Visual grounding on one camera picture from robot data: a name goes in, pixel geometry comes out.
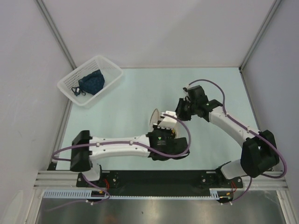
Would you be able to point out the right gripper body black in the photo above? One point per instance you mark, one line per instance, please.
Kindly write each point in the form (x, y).
(188, 108)

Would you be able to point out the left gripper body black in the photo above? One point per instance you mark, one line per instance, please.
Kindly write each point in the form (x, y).
(167, 132)

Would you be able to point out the beige mesh laundry bag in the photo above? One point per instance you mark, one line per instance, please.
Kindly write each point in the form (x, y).
(155, 117)

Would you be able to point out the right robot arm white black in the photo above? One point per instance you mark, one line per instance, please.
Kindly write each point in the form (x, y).
(257, 154)

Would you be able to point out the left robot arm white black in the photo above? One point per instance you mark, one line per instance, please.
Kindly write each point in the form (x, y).
(159, 145)

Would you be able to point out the dark blue bra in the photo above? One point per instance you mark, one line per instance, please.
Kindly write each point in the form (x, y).
(91, 84)

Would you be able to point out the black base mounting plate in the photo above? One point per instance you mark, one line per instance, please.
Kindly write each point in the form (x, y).
(165, 183)

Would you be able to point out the white plastic perforated basket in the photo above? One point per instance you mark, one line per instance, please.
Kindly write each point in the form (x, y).
(111, 72)

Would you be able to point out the white slotted cable duct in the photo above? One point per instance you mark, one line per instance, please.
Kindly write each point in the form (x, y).
(98, 195)

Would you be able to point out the aluminium extrusion rail left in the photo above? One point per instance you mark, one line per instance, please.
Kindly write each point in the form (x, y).
(56, 179)

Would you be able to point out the right aluminium frame post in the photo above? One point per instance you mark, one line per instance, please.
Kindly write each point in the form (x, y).
(266, 22)

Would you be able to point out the aluminium frame post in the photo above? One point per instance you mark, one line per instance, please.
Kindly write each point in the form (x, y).
(266, 22)
(55, 32)

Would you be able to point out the left aluminium frame post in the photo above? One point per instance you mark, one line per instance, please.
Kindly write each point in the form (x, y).
(55, 32)

